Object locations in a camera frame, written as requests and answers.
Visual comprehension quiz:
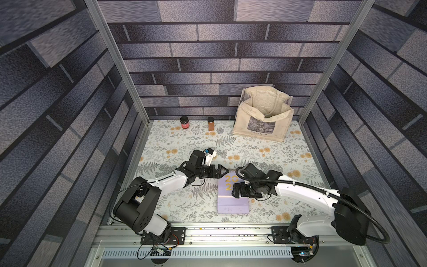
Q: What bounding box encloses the right aluminium frame post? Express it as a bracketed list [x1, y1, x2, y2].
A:
[298, 0, 375, 126]

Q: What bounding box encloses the black corrugated cable conduit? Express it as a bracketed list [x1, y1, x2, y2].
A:
[235, 166, 391, 244]

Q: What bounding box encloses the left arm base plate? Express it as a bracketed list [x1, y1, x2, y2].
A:
[140, 226, 186, 246]

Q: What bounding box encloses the left circuit board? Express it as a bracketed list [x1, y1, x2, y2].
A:
[150, 247, 172, 257]

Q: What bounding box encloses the aluminium frame post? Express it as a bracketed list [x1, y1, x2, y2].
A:
[84, 0, 150, 126]
[298, 0, 375, 126]

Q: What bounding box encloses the left aluminium frame post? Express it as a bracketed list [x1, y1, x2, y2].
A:
[84, 0, 150, 126]

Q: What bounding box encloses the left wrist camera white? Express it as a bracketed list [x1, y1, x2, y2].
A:
[204, 148, 216, 166]

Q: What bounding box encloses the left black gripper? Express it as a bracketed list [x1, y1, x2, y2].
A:
[195, 164, 229, 179]

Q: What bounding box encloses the circuit board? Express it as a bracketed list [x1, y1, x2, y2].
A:
[150, 247, 172, 257]
[291, 247, 315, 264]

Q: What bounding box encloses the dark jar red label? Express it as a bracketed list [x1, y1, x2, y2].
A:
[180, 116, 190, 129]

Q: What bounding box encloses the right circuit board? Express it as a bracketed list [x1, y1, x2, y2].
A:
[291, 247, 315, 264]

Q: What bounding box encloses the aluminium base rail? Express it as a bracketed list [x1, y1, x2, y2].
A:
[85, 221, 378, 267]

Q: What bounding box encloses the amber spice bottle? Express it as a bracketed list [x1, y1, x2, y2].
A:
[207, 116, 215, 131]

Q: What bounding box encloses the beige canvas tote bag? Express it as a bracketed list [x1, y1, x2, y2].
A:
[232, 86, 294, 142]

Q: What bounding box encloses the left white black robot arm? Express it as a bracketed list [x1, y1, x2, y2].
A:
[112, 149, 229, 237]

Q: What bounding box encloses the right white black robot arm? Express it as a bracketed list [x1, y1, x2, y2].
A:
[232, 164, 390, 245]

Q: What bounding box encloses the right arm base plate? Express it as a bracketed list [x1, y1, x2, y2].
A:
[271, 226, 318, 245]

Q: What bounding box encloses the floral patterned table mat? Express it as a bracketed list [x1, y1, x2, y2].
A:
[135, 120, 328, 223]

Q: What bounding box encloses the purple calendar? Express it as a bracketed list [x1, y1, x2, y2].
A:
[218, 172, 249, 214]

